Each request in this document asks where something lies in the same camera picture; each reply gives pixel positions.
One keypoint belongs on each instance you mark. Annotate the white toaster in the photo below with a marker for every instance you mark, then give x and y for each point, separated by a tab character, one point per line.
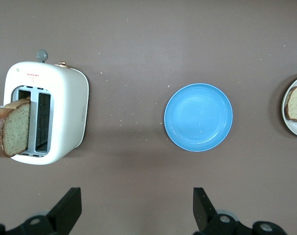
67	110

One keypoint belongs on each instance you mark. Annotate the beige plate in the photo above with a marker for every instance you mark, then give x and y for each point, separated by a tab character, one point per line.
293	131

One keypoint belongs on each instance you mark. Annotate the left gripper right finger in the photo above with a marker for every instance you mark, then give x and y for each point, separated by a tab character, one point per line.
203	210

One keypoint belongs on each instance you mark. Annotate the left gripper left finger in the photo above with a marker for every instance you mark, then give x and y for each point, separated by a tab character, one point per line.
65	210

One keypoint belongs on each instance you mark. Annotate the blue plate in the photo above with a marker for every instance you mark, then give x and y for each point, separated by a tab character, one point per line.
198	117

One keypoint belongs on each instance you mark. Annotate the dark-crust bread slice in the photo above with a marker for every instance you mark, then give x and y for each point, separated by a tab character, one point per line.
15	127

